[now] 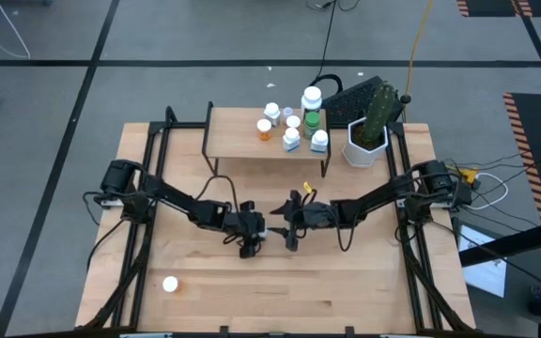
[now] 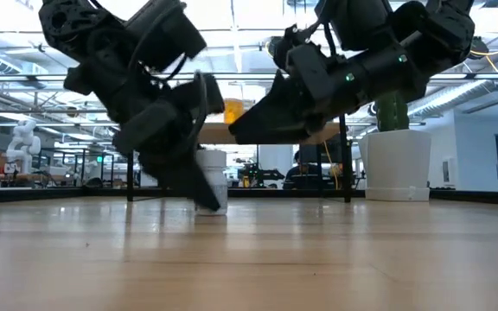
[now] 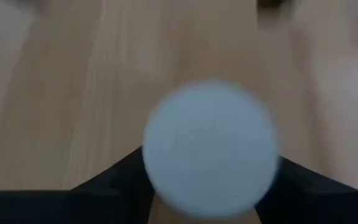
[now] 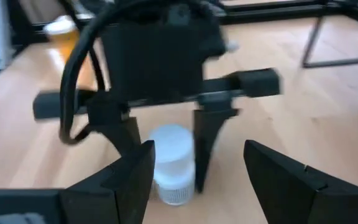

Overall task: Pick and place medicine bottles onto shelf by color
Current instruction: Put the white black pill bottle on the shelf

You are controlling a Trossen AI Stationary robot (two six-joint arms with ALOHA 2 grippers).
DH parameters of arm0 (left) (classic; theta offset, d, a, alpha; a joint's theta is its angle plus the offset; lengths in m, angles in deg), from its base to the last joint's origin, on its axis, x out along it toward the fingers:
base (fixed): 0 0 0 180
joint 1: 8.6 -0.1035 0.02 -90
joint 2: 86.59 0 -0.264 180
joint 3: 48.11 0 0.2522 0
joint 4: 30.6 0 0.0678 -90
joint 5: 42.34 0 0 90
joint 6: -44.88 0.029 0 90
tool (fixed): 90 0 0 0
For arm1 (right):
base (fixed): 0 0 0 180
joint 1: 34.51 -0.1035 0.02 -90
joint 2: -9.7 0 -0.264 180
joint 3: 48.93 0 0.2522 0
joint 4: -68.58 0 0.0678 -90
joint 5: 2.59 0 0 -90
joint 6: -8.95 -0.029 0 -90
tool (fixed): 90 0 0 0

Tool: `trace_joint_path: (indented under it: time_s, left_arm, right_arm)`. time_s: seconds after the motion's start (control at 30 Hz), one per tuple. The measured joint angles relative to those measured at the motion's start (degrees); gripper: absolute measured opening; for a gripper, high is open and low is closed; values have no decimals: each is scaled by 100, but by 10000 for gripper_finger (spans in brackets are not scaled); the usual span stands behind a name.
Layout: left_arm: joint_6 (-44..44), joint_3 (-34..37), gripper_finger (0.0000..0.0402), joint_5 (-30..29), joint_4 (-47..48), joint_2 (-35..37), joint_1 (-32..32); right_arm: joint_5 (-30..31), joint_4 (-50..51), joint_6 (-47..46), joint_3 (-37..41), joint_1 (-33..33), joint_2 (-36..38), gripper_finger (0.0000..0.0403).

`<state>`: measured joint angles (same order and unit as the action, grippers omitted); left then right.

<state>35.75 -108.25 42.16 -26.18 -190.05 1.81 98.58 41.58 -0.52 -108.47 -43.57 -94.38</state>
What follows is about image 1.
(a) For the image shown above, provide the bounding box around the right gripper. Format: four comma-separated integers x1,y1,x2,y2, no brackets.
267,189,337,252

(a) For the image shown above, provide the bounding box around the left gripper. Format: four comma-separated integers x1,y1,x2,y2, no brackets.
225,200,267,259

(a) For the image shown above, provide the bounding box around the white bottle with blue label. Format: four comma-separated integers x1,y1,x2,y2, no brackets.
310,129,330,154
282,127,301,153

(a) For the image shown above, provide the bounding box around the green medicine bottle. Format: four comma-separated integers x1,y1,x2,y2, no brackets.
302,111,322,140

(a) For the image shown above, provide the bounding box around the small white medicine bottle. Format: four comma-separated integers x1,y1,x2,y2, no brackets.
263,101,282,128

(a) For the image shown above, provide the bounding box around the large white medicine bottle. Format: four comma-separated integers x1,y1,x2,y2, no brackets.
300,85,323,118

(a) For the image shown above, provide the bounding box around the wooden shelf with black legs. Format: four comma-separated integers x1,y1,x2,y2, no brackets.
201,100,332,178

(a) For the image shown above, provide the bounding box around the white hexagonal plant pot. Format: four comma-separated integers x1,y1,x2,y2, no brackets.
341,115,390,169

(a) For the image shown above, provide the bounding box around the black keyboard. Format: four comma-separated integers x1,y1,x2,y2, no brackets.
321,74,406,129

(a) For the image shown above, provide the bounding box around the green cactus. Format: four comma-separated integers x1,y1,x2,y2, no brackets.
362,82,406,146

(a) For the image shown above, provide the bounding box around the black power adapter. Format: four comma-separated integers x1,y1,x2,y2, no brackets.
456,185,473,207

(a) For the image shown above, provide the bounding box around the yellow power strip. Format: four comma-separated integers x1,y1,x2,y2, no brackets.
457,167,481,185

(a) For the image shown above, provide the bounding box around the monitor with white screen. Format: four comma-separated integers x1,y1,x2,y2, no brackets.
457,223,509,300

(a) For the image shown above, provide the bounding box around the black beam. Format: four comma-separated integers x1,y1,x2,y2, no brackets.
457,215,541,268

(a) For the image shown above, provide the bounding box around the black looped cable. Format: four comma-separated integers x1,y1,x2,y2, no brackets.
310,0,345,95

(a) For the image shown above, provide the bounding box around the black floor cable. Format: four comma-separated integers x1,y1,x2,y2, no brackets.
82,216,129,272

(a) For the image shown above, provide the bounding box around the yellow cable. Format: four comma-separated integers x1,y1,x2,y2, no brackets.
405,0,436,98

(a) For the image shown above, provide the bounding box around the white floor cable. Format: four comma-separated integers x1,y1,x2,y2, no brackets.
0,0,32,61

